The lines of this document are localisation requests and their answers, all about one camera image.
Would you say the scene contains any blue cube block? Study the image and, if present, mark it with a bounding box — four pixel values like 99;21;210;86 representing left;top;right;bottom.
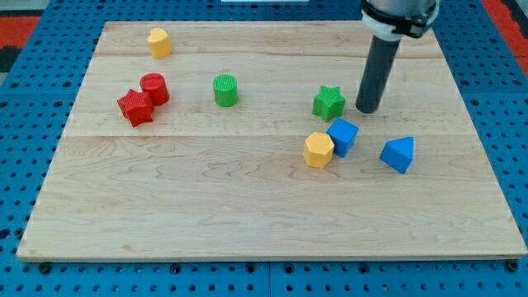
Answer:
327;118;359;158

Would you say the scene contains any yellow hexagon block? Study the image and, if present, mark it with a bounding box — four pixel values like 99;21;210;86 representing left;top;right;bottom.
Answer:
303;132;334;168

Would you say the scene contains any green cylinder block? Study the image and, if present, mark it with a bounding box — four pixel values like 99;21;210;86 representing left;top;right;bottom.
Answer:
212;73;238;107

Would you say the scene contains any light wooden board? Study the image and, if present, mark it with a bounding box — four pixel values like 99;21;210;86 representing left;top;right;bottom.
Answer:
17;21;527;262

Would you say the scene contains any green star block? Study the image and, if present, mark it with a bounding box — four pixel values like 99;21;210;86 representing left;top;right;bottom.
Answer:
312;86;346;122

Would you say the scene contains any red cylinder block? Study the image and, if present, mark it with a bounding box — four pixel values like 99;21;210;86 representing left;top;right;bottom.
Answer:
139;73;170;106

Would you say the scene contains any blue triangular prism block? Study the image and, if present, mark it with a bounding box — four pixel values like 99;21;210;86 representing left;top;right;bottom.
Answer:
379;136;414;174

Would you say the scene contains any red star block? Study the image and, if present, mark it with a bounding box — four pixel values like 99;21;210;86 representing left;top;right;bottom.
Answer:
117;89;154;127

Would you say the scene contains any yellow heart block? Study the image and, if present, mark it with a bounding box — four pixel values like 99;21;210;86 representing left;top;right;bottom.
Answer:
147;27;172;59

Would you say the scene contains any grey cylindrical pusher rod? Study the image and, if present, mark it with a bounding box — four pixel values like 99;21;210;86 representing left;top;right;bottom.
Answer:
356;35;400;114

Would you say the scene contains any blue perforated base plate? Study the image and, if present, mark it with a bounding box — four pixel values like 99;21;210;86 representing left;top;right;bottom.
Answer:
1;1;527;296

